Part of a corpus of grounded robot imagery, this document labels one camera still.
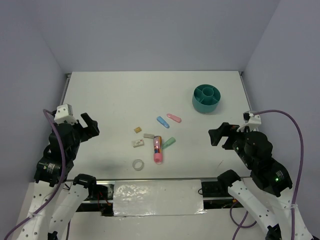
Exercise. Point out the pink correction tape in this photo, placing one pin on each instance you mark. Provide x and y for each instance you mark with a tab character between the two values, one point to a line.
174	118

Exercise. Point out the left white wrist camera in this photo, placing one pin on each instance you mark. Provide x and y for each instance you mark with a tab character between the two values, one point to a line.
64	114

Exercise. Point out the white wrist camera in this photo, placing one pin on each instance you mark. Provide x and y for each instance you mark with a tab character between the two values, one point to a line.
251	122
64	114

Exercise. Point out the pink capped crayon tube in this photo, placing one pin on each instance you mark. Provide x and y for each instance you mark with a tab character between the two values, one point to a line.
157	149

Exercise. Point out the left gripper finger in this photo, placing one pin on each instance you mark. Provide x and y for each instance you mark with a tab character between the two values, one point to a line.
90	131
87	119

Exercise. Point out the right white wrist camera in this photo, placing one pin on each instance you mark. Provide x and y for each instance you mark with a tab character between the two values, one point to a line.
251	122

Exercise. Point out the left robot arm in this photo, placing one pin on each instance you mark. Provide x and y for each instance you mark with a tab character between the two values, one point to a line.
46	220

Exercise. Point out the grey white eraser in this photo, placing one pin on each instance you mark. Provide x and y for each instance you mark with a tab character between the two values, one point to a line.
148	135

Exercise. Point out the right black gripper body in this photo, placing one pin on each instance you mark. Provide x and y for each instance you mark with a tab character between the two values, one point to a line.
237	146

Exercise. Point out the green correction tape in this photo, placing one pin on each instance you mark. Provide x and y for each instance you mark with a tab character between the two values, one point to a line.
168	143

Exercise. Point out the clear tape roll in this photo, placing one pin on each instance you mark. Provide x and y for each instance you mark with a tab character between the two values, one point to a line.
138	165

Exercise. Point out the yellow eraser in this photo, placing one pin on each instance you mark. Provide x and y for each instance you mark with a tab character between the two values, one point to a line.
137	130

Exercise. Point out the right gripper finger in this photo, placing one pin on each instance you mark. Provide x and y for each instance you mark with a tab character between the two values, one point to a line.
226	127
215	136

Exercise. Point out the blue correction tape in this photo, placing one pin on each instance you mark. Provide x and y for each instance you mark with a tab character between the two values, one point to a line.
163	122

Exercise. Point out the teal round divided organizer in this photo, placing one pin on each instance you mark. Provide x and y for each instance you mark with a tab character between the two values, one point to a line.
205	98

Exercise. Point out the silver taped panel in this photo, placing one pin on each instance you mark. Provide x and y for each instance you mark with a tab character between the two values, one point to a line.
157	198

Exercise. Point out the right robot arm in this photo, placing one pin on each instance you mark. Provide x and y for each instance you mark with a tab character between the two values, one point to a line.
283	221

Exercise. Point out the white staples box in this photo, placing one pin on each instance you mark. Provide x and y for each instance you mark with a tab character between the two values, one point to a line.
138	143

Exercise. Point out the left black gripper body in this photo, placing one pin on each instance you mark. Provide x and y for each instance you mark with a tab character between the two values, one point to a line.
80	134

